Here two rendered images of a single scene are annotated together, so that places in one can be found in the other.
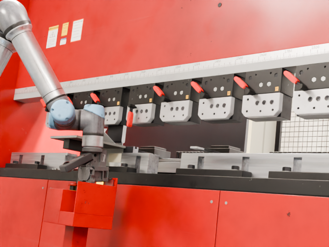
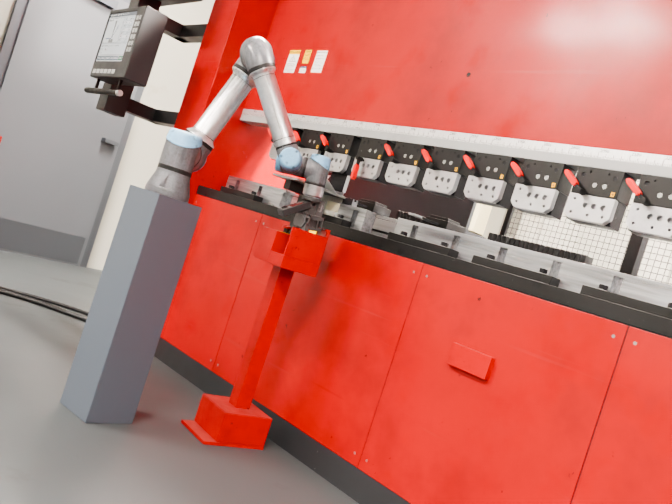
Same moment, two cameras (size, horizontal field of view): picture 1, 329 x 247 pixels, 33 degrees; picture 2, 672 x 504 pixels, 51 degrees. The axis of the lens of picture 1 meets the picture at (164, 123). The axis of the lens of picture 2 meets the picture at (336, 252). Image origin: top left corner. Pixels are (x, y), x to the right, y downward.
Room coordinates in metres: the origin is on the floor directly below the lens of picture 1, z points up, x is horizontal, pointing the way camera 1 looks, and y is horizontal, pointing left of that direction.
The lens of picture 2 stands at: (-0.59, -0.04, 0.78)
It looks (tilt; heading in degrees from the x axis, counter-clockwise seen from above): 0 degrees down; 3
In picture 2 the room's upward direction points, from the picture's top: 18 degrees clockwise
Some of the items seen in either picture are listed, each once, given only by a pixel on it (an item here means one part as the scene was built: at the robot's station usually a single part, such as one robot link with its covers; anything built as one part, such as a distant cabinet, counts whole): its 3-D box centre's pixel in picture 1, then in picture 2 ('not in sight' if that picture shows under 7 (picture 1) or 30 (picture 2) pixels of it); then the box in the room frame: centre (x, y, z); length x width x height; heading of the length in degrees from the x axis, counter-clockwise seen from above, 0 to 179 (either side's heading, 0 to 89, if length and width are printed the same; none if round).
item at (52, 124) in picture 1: (64, 118); (290, 163); (1.90, 0.35, 1.02); 0.11 x 0.11 x 0.08; 6
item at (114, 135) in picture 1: (116, 136); (338, 184); (2.40, 0.21, 1.05); 0.10 x 0.02 x 0.10; 45
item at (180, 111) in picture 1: (182, 102); (410, 166); (2.14, -0.06, 1.18); 0.15 x 0.09 x 0.17; 45
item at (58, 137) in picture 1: (88, 142); (309, 186); (2.30, 0.31, 1.00); 0.26 x 0.18 x 0.01; 135
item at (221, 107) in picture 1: (222, 99); (449, 172); (2.00, -0.20, 1.18); 0.15 x 0.09 x 0.17; 45
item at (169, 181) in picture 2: not in sight; (170, 182); (1.75, 0.69, 0.82); 0.15 x 0.15 x 0.10
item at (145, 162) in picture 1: (121, 164); (337, 214); (2.37, 0.17, 0.92); 0.39 x 0.06 x 0.10; 45
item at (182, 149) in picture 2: not in sight; (181, 149); (1.76, 0.70, 0.94); 0.13 x 0.12 x 0.14; 6
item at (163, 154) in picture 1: (142, 150); (361, 203); (2.51, 0.09, 1.01); 0.26 x 0.12 x 0.05; 135
